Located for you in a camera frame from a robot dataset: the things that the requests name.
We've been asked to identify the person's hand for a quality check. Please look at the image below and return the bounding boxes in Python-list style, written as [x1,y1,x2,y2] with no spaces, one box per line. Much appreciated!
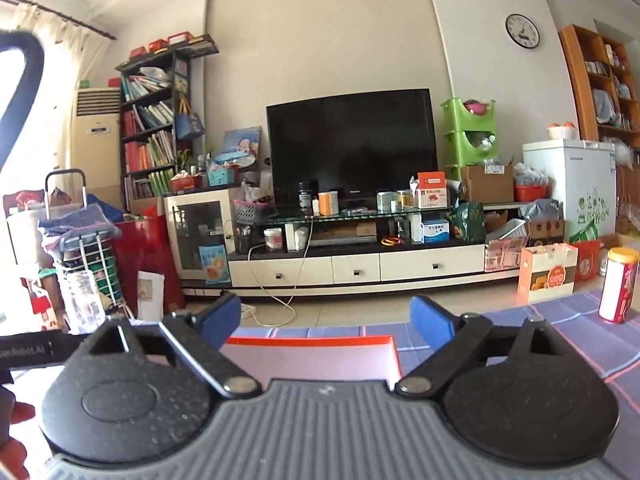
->
[0,384,37,480]

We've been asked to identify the red shallow tray box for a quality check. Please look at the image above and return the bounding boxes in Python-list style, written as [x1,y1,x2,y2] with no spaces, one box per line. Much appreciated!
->
[221,335,401,388]

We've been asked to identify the white glass-door side cabinet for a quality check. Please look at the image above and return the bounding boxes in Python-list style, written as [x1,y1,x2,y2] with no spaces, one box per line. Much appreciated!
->
[164,186,240,286]

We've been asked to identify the blue white carton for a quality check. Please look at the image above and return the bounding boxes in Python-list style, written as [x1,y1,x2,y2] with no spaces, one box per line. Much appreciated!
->
[420,219,450,244]

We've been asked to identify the orange white gift bag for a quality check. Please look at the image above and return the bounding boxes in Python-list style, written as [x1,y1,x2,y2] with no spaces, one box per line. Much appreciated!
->
[518,243,578,304]

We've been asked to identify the blue plaid tablecloth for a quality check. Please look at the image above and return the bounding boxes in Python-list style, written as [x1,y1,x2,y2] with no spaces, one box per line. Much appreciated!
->
[226,288,640,478]

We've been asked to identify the white black TV cabinet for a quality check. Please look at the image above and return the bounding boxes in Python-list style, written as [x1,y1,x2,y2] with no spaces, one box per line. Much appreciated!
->
[229,211,526,297]

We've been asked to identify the orange white medicine box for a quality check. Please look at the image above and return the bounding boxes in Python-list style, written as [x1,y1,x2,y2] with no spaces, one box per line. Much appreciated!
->
[416,171,448,209]

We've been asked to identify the brown cardboard box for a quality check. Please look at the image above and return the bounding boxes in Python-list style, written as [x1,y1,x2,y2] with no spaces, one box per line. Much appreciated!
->
[461,164,514,204]

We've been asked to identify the red gift bag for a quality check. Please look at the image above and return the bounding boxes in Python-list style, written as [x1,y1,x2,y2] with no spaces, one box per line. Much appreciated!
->
[570,240,601,282]

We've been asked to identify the orange cylindrical tin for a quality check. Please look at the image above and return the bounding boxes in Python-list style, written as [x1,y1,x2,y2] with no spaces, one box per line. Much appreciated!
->
[318,191,340,217]

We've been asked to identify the red yellow-lid canister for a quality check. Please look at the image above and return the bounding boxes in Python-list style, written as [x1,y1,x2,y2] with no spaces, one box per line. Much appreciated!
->
[598,247,639,324]

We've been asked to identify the green stacked storage bins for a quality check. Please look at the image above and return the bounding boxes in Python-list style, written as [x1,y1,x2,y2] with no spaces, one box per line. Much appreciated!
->
[440,98,499,181]

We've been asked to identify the white chest freezer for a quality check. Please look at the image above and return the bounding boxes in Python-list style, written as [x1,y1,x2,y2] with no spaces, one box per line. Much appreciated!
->
[522,139,617,240]

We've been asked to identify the black flat-screen television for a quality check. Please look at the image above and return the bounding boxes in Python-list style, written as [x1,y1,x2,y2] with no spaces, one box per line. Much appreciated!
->
[266,89,438,209]

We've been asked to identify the beige standing air conditioner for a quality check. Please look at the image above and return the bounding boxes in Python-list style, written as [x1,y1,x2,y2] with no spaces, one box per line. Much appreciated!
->
[70,87,122,209]

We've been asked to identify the black bookshelf with books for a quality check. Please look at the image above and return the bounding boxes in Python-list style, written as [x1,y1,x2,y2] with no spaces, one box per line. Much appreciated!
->
[116,32,218,214]

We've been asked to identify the white power cable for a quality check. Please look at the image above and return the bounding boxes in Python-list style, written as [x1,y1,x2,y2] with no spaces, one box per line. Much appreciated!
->
[240,213,316,330]

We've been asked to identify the white wire shopping trolley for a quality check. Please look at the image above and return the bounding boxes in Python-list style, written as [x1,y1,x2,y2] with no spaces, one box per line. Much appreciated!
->
[37,168,132,334]

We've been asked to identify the black curved strap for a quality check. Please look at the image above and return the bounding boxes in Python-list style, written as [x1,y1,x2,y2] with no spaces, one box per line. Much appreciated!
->
[0,29,47,174]

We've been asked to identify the wooden wall shelf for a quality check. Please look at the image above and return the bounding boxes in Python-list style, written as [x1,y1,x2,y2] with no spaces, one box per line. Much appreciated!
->
[559,25,639,148]

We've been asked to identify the round black wall clock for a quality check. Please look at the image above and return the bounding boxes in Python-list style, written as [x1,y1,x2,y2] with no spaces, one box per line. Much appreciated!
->
[504,13,541,50]

